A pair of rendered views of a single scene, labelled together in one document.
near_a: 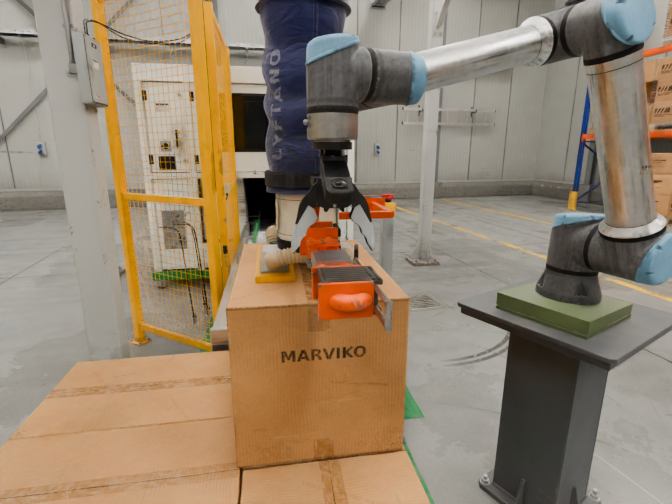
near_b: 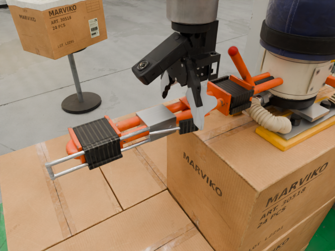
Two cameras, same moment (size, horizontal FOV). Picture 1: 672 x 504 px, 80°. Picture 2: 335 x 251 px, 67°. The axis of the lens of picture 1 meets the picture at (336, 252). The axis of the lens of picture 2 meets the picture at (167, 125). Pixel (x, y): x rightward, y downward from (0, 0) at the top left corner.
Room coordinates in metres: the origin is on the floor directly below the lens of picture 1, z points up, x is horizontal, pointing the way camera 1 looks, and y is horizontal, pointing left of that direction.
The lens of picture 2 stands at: (0.52, -0.42, 1.40)
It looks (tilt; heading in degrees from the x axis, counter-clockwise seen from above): 37 degrees down; 68
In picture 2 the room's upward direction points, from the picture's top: straight up
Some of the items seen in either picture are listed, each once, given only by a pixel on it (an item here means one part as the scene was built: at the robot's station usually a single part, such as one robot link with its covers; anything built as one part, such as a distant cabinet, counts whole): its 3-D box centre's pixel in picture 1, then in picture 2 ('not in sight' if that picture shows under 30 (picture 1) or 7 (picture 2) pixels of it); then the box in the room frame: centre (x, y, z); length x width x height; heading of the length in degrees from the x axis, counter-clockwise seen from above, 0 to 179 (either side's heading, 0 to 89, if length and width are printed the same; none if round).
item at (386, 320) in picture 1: (369, 277); (131, 145); (0.60, -0.05, 1.07); 0.31 x 0.03 x 0.05; 9
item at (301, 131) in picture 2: not in sight; (309, 116); (1.14, -0.01, 0.97); 0.34 x 0.10 x 0.05; 9
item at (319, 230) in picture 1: (316, 237); (229, 94); (0.88, 0.04, 1.07); 0.10 x 0.08 x 0.06; 99
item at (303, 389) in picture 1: (309, 328); (262, 155); (1.11, 0.08, 0.74); 0.60 x 0.40 x 0.40; 9
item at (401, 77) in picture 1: (388, 78); not in sight; (0.80, -0.10, 1.39); 0.12 x 0.12 x 0.09; 23
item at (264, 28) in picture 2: (307, 177); (305, 32); (1.13, 0.08, 1.19); 0.23 x 0.23 x 0.04
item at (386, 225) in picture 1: (384, 292); not in sight; (2.11, -0.27, 0.50); 0.07 x 0.07 x 1.00; 9
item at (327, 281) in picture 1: (341, 290); (95, 139); (0.54, -0.01, 1.07); 0.08 x 0.07 x 0.05; 9
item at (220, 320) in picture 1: (239, 269); not in sight; (2.56, 0.64, 0.50); 2.31 x 0.05 x 0.19; 9
